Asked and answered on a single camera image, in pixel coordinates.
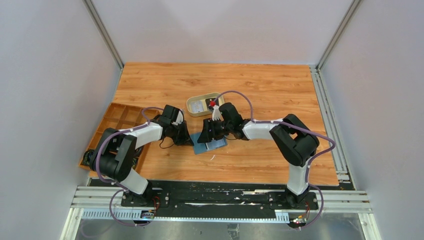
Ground blue leather card holder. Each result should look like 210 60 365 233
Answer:
190 132 228 155

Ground cream oval plastic tray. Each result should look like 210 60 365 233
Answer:
186 92 225 120

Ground black VIP credit card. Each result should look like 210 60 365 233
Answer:
205 97 220 111

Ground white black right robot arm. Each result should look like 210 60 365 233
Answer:
197 102 320 205

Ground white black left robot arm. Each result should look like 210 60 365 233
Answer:
89 105 194 206

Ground white VIP card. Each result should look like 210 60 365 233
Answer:
190 100 205 114

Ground wooden compartment organizer tray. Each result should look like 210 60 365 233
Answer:
79 102 160 178

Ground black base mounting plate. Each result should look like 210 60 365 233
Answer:
89 178 322 220

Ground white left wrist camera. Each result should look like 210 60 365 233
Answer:
174 109 184 126

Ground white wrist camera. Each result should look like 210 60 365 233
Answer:
211 105 222 121
174 109 184 126

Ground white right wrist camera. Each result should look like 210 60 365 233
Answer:
211 105 222 121

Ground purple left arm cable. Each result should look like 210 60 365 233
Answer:
95 106 167 228

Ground black coiled cable bundle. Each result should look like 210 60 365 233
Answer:
82 149 95 167

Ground aluminium corner post left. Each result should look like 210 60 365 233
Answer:
82 0 125 71

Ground aluminium corner post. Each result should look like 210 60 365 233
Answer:
82 0 125 71
309 0 362 182

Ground aluminium frame rail front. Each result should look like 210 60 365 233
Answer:
71 186 372 225

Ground aluminium corner post right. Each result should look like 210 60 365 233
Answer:
309 0 362 182

